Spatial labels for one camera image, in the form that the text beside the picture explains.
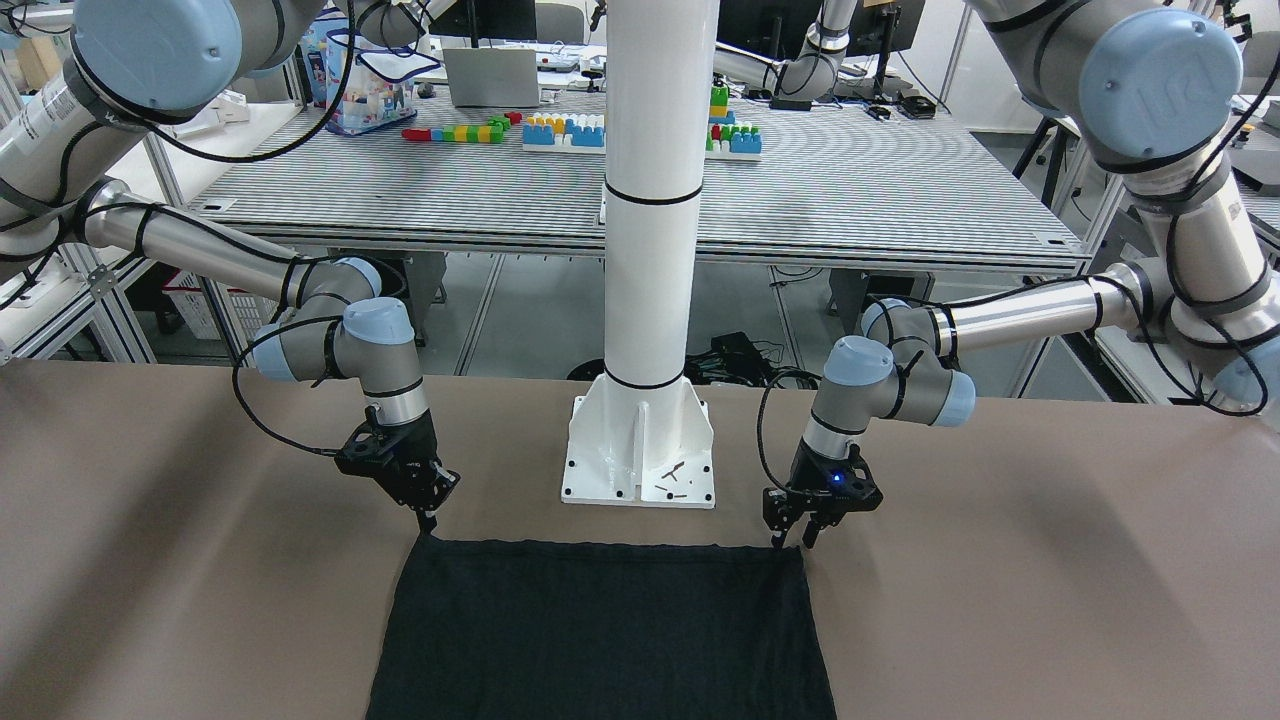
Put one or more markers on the striped background table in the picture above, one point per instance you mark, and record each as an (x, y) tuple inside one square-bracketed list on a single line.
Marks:
[(832, 189)]

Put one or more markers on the colourful block row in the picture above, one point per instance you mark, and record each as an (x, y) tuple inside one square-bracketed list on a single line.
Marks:
[(493, 130)]

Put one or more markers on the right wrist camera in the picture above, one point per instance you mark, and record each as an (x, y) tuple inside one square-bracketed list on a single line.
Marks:
[(366, 453)]

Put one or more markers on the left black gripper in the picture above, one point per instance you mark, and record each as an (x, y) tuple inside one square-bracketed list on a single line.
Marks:
[(806, 471)]

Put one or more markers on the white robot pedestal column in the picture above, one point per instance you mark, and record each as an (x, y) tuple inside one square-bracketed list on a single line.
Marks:
[(641, 436)]

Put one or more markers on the silver laptop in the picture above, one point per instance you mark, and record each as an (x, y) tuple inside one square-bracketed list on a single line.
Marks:
[(492, 77)]

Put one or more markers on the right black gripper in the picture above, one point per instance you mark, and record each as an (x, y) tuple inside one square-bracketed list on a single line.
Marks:
[(414, 462)]

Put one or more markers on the green blue block set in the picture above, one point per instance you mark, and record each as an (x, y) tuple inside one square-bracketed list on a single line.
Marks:
[(728, 139)]

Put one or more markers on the computer box under table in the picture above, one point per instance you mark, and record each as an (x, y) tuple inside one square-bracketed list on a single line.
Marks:
[(860, 295), (423, 273)]

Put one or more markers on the black t-shirt with logo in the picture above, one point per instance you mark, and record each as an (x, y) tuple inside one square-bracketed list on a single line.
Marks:
[(543, 630)]

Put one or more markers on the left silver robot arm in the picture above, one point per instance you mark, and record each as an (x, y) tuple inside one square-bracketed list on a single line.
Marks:
[(1173, 258)]

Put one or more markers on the blue white block set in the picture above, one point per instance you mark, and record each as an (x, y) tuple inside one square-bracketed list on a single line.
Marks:
[(559, 132)]

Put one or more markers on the transparent toy bag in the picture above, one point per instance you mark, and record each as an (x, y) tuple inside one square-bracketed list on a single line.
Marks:
[(369, 86)]

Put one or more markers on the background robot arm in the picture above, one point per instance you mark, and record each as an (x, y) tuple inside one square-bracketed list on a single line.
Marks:
[(793, 50)]

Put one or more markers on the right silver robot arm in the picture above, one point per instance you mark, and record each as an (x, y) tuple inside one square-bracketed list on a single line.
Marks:
[(138, 66)]

